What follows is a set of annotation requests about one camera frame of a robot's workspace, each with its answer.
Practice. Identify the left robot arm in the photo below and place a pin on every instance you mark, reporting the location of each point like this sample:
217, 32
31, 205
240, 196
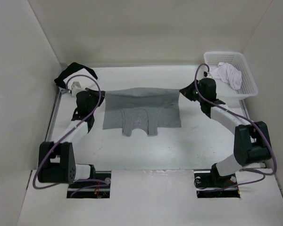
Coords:
56, 158

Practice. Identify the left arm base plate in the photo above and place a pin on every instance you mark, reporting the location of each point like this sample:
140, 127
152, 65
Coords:
101, 179

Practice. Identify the light pink tank top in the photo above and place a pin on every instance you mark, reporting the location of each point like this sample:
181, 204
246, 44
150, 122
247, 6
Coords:
227, 73

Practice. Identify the right metal table rail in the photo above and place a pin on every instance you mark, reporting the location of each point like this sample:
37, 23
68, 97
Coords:
250, 111

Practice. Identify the grey tank top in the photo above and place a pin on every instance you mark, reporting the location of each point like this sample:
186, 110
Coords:
142, 108

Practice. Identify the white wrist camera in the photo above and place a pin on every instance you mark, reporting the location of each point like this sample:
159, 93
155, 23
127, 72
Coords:
75, 87
207, 74

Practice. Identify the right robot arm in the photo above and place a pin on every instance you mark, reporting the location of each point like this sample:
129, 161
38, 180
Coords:
251, 139

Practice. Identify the folded white tank top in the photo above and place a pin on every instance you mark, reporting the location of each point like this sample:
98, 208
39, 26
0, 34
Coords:
83, 77

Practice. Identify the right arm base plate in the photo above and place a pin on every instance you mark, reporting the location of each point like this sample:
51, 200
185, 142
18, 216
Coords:
207, 180

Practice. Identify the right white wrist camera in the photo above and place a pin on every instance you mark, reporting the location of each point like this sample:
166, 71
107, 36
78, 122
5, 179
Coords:
207, 74

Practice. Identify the metal table rail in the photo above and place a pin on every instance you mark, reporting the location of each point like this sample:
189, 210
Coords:
53, 116
250, 111

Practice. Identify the folded black tank top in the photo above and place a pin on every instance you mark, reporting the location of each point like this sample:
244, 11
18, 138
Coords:
72, 68

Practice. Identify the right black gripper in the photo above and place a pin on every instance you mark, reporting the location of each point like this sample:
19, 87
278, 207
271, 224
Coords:
187, 91

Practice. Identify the left metal table rail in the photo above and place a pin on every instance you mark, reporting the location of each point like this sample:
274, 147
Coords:
53, 116

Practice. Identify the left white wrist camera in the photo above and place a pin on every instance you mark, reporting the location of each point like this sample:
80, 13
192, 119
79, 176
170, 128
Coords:
75, 87

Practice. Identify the white plastic basket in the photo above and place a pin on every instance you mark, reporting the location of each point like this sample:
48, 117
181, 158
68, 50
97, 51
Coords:
224, 91

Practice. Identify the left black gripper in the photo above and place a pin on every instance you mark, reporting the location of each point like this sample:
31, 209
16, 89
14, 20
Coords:
95, 93

